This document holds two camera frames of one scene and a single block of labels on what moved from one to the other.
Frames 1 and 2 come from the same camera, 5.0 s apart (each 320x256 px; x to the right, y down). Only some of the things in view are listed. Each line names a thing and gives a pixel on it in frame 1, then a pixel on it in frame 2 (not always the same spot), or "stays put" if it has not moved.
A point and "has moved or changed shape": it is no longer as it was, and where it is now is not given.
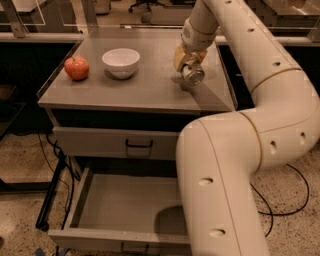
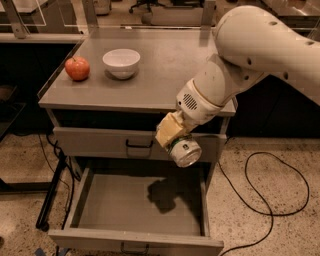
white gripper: [194, 40] -> [194, 106]
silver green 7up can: [192, 74] has moved or changed shape
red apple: [76, 67] stays put
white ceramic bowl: [121, 63] stays put
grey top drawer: [114, 143] stays put
